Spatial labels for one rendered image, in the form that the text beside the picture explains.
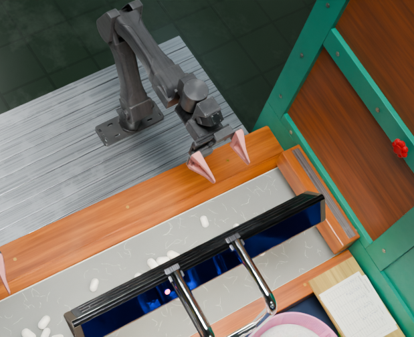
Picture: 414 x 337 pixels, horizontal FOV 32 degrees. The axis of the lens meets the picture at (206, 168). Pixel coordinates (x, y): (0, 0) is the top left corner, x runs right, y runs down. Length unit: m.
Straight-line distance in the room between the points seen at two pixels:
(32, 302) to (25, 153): 0.45
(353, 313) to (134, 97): 0.81
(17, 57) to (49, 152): 1.02
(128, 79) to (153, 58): 0.22
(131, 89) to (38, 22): 1.25
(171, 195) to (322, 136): 0.43
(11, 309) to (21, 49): 1.45
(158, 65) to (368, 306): 0.83
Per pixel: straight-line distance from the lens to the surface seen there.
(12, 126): 2.13
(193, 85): 1.63
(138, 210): 1.92
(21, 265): 1.87
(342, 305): 1.95
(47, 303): 1.86
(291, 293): 1.93
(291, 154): 1.97
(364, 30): 1.61
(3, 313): 1.86
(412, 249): 1.80
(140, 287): 1.49
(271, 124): 2.08
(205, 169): 1.63
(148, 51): 1.75
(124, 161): 2.08
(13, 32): 3.12
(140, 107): 1.99
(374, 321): 1.97
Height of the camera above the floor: 2.54
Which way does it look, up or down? 63 degrees down
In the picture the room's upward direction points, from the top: 22 degrees clockwise
